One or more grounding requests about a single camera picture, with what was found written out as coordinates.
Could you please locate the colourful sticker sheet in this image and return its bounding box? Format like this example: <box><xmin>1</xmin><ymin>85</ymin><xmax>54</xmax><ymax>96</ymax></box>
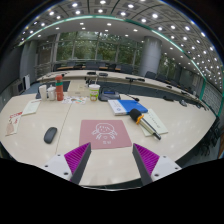
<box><xmin>62</xmin><ymin>96</ymin><xmax>87</xmax><ymax>105</ymax></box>

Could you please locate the long curved conference table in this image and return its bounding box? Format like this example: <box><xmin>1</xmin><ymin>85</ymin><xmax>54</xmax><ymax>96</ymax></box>
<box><xmin>38</xmin><ymin>70</ymin><xmax>197</xmax><ymax>100</ymax></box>

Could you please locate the blue book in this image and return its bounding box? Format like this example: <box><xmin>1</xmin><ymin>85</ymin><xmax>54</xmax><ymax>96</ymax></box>
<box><xmin>108</xmin><ymin>100</ymin><xmax>148</xmax><ymax>116</ymax></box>

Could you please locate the orange red water bottle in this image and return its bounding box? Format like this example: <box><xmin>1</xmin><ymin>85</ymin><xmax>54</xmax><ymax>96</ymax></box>
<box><xmin>55</xmin><ymin>75</ymin><xmax>64</xmax><ymax>101</ymax></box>

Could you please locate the pink mouse pad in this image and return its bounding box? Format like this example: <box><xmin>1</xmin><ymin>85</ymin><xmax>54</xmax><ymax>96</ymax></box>
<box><xmin>79</xmin><ymin>120</ymin><xmax>132</xmax><ymax>149</ymax></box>

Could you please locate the red and white leaflet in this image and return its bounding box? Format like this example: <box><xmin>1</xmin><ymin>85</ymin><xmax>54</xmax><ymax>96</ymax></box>
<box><xmin>6</xmin><ymin>112</ymin><xmax>22</xmax><ymax>136</ymax></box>

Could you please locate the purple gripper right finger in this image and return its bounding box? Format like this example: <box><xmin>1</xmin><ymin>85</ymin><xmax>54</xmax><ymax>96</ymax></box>
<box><xmin>132</xmin><ymin>142</ymin><xmax>183</xmax><ymax>186</ymax></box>

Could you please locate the black computer mouse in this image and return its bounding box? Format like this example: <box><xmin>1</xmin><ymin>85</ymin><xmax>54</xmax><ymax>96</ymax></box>
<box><xmin>44</xmin><ymin>127</ymin><xmax>57</xmax><ymax>144</ymax></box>

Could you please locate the clear plastic drink cup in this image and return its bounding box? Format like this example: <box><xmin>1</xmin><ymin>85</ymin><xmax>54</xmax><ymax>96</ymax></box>
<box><xmin>89</xmin><ymin>84</ymin><xmax>100</xmax><ymax>101</ymax></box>

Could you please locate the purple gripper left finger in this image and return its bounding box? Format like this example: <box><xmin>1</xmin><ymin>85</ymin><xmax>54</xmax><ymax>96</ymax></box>
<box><xmin>44</xmin><ymin>142</ymin><xmax>92</xmax><ymax>185</ymax></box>

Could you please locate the white paper cup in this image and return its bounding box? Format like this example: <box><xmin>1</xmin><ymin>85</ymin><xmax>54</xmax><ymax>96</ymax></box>
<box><xmin>39</xmin><ymin>85</ymin><xmax>47</xmax><ymax>101</ymax></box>

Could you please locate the black and silver microphone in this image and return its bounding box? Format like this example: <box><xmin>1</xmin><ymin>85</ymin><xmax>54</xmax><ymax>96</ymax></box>
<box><xmin>130</xmin><ymin>109</ymin><xmax>161</xmax><ymax>140</ymax></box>

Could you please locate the pale green booklet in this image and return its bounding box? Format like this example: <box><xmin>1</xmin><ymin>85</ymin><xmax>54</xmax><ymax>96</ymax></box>
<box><xmin>143</xmin><ymin>109</ymin><xmax>168</xmax><ymax>134</ymax></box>

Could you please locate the white mug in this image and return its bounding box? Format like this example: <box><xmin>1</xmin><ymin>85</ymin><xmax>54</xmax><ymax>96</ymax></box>
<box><xmin>47</xmin><ymin>87</ymin><xmax>56</xmax><ymax>101</ymax></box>

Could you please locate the black desk phone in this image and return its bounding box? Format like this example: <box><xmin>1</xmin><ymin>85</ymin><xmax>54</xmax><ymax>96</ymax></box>
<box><xmin>98</xmin><ymin>91</ymin><xmax>120</xmax><ymax>101</ymax></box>

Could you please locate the white notebook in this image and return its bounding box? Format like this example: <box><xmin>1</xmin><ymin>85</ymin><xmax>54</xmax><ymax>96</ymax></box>
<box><xmin>22</xmin><ymin>99</ymin><xmax>41</xmax><ymax>116</ymax></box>

